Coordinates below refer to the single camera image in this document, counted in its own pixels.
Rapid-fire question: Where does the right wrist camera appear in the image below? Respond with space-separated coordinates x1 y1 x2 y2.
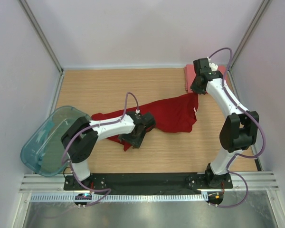
209 62 219 71

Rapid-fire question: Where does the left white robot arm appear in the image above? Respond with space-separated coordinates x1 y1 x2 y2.
61 112 156 190

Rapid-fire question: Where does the dark red t shirt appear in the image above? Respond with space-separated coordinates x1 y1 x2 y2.
91 93 200 152

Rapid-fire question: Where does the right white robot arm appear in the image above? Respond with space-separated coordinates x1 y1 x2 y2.
190 58 259 188

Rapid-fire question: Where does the slotted cable duct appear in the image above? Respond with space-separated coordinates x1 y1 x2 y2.
30 192 208 203

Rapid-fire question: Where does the folded pink t shirt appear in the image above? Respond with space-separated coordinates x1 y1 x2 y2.
184 64 228 93

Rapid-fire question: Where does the teal plastic bin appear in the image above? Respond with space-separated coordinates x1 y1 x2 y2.
20 106 91 177

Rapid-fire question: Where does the aluminium frame rail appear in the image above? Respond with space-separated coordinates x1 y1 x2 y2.
18 0 64 73

